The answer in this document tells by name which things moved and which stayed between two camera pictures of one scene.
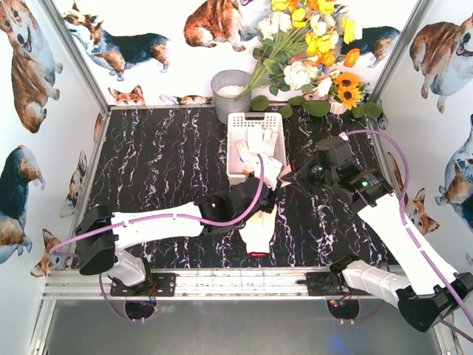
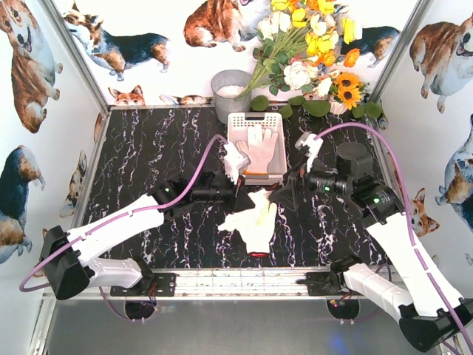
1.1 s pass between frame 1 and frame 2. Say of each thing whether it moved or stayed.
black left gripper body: moved
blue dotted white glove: stayed
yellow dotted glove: stayed
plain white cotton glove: stayed
